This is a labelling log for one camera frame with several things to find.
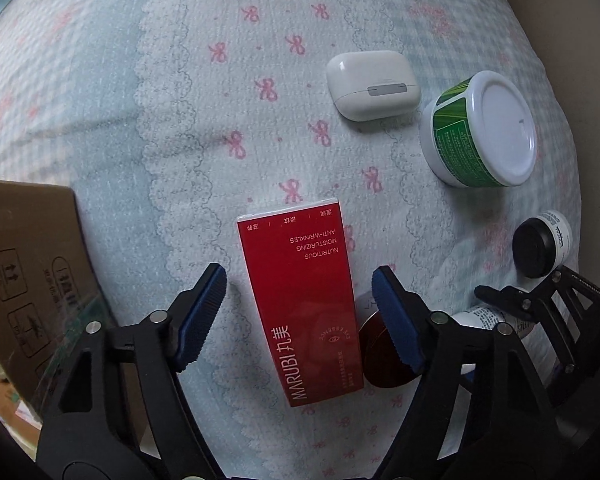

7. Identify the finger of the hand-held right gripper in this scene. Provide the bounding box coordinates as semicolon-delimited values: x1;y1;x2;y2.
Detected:
474;265;581;376

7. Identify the white earbuds case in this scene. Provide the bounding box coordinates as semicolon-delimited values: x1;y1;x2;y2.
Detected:
326;50;417;122

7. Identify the white jar with green label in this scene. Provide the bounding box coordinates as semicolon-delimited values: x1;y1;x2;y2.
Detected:
419;70;538;189

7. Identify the pale blanket with pink bows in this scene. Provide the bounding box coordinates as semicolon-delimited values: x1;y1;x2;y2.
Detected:
0;0;583;480

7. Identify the round dark red jar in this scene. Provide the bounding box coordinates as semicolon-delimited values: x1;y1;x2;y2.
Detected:
356;291;424;390

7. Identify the brown cardboard box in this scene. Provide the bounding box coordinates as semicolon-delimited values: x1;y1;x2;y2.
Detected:
0;178;117;418

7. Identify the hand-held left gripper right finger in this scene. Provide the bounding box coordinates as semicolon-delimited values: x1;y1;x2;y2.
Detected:
371;266;566;480

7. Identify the red cosmetics box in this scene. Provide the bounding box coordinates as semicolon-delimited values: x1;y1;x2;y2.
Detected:
236;199;365;408

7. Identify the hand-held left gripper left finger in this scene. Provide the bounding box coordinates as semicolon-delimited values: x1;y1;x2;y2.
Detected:
37;262;228;480

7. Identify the white printed bottle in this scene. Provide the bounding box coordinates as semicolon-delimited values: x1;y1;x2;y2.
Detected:
450;305;539;377

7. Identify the small white jar black lid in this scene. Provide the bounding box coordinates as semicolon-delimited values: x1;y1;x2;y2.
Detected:
511;210;574;280

